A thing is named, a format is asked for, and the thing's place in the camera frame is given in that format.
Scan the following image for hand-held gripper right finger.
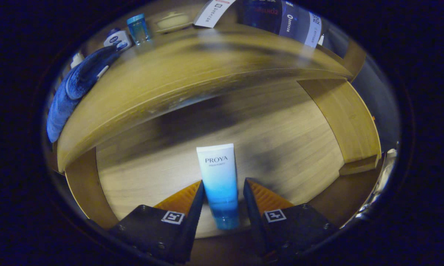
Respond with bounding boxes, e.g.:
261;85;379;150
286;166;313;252
243;178;337;263

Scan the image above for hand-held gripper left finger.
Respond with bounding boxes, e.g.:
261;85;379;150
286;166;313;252
109;180;206;264

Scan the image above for white and blue cosmetic tube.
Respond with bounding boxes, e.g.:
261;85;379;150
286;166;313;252
196;143;240;230

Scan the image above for wooden drawer with black knob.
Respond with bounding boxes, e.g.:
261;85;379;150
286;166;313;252
64;78;383;263

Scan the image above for wooden countertop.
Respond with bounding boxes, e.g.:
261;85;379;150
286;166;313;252
57;22;354;172

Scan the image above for wooden cabinet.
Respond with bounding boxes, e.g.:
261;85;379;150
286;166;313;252
45;0;367;174

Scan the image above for blue folded towel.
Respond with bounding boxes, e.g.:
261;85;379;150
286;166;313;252
47;45;121;143

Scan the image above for white lotion bottle blue cap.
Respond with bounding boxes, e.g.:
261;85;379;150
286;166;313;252
104;28;133;51

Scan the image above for clear blue bottle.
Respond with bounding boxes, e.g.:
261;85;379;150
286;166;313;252
126;14;151;45

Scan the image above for white pump bottle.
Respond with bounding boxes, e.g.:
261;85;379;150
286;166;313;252
71;52;85;69

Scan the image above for pale lavender book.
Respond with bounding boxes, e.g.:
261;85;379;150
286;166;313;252
298;9;323;48

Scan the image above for beige lidded teacup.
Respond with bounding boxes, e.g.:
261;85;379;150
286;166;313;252
156;12;194;34

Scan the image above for dark blue book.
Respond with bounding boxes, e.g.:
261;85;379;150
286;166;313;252
238;0;300;37

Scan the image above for white book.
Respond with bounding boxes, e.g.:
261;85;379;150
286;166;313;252
194;0;237;28

